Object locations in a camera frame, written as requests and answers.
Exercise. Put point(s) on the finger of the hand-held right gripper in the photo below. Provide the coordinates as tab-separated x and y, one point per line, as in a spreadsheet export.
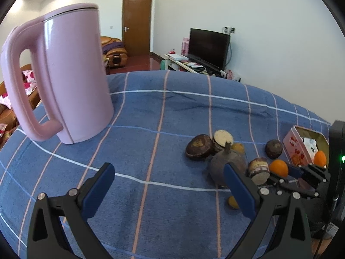
295	171
283	184

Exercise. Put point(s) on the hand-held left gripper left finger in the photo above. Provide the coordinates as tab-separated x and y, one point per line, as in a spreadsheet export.
101	183

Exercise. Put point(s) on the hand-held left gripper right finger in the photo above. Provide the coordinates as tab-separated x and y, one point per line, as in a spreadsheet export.
238	186

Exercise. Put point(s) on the large orange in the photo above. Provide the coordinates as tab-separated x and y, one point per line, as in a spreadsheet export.
279	167

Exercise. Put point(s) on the small orange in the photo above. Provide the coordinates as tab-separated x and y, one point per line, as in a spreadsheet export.
232	202

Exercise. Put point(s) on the cut purple fruit piece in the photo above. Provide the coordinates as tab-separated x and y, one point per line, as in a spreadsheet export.
222	137
258	171

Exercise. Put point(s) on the pink tin box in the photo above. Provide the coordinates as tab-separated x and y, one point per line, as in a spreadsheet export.
293	145

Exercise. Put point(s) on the dark brown round fruit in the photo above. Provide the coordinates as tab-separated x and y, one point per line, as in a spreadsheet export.
273	149
198	147

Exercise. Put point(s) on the large purple fruit with stem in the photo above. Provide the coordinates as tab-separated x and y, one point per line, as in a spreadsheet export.
215	164

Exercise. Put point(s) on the small yellow fruit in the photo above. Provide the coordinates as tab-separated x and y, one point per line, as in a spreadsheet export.
238	148

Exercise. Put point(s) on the printed white paper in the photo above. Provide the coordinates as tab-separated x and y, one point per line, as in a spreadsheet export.
310	144

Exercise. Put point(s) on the blue plaid tablecloth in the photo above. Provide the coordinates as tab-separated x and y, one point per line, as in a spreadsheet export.
161	113

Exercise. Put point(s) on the pink floral cushion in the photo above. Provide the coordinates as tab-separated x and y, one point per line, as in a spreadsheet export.
2	130
28	77
5	99

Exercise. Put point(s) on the pink floral ornament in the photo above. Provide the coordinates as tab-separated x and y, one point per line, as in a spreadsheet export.
229	74

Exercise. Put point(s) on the pink electric kettle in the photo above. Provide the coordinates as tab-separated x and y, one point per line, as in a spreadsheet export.
72	72

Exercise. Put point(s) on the brown leather side sofa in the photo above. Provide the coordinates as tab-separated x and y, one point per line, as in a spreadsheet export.
8	116

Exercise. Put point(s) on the green plastic bin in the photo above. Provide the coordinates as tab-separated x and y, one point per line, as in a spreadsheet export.
164	65

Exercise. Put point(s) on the purple blanket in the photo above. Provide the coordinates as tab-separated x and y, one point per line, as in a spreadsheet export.
113	48

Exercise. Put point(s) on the white television stand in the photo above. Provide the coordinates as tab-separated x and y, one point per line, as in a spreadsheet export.
179	63

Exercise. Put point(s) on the black television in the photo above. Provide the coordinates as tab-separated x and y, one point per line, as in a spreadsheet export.
209	47

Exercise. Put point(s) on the white flat device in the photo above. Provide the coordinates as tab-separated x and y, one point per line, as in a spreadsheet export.
178	56

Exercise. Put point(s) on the pink gift box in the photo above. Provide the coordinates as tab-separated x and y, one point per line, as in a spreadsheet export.
185	45

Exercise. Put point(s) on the brown wooden door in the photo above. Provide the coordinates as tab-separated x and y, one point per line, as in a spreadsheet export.
136	27

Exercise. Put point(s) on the white wall socket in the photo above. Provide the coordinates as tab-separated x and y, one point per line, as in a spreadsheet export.
229	29

